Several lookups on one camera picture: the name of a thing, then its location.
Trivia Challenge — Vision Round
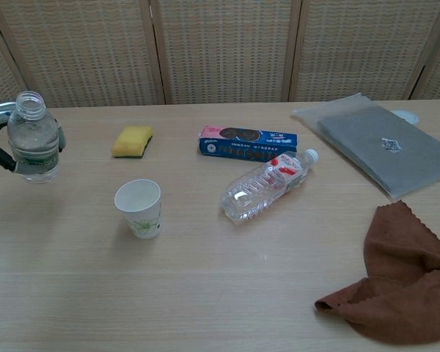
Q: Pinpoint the bottle with green label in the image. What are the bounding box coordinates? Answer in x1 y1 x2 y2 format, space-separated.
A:
6 90 62 184

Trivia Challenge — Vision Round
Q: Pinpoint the capped bottle with red label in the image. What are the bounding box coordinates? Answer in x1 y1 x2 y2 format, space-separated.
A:
220 148 320 227

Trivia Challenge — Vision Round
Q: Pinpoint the white QR code sticker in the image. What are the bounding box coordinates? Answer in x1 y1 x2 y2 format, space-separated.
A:
381 137 403 152

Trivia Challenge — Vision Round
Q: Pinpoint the brown microfiber cloth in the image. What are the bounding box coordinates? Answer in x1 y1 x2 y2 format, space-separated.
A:
314 199 440 348

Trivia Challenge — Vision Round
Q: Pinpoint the yellow sponge with green pad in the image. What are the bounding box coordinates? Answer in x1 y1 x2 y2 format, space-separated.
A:
111 125 154 160

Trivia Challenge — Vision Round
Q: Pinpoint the white paper cup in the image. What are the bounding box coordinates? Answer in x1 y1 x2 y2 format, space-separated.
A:
114 178 163 240

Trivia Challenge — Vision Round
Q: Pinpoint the white round lid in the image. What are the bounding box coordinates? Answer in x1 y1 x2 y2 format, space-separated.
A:
390 109 419 125

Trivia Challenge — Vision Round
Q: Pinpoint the folded grey cloth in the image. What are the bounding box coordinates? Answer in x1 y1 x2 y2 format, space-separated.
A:
317 106 440 197

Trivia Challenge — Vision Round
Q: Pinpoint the grey item in plastic bag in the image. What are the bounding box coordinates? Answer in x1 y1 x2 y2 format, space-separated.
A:
290 92 440 201

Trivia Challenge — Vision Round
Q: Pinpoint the blue pink cookie box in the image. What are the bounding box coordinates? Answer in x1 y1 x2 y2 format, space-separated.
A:
198 125 298 163

